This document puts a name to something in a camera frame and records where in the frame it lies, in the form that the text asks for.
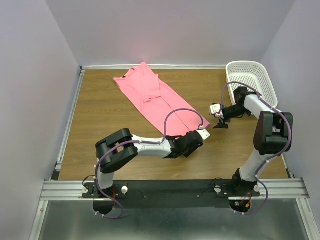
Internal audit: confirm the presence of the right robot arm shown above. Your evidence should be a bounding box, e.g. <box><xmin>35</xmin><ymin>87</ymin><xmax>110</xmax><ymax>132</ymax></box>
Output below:
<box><xmin>209</xmin><ymin>85</ymin><xmax>294</xmax><ymax>196</ymax></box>

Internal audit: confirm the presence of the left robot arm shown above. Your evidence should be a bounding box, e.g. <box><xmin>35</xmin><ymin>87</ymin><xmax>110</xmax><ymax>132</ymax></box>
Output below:
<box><xmin>82</xmin><ymin>128</ymin><xmax>211</xmax><ymax>198</ymax></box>

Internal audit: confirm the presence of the white plastic basket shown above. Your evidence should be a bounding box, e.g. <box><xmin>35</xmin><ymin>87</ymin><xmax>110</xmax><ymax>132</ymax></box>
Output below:
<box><xmin>225</xmin><ymin>60</ymin><xmax>278</xmax><ymax>107</ymax></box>

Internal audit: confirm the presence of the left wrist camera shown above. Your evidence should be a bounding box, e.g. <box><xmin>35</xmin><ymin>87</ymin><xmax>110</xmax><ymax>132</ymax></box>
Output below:
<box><xmin>196</xmin><ymin>125</ymin><xmax>211</xmax><ymax>141</ymax></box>

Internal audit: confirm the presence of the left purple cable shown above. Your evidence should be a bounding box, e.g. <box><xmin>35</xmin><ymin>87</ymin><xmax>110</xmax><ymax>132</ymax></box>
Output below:
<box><xmin>94</xmin><ymin>108</ymin><xmax>205</xmax><ymax>220</ymax></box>

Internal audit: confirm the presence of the purple cable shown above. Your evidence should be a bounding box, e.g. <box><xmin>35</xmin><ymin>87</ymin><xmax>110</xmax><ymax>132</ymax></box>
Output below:
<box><xmin>217</xmin><ymin>81</ymin><xmax>293</xmax><ymax>216</ymax></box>
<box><xmin>94</xmin><ymin>108</ymin><xmax>205</xmax><ymax>220</ymax></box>

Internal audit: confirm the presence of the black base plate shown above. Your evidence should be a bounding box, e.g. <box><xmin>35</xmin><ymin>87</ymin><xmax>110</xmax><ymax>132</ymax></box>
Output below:
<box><xmin>82</xmin><ymin>178</ymin><xmax>261</xmax><ymax>211</ymax></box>

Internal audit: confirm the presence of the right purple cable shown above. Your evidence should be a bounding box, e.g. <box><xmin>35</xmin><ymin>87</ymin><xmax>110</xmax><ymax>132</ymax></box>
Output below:
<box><xmin>217</xmin><ymin>81</ymin><xmax>293</xmax><ymax>216</ymax></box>

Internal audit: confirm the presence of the aluminium frame rail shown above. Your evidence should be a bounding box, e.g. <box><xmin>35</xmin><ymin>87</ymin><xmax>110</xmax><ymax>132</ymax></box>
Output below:
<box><xmin>30</xmin><ymin>69</ymin><xmax>319</xmax><ymax>240</ymax></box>

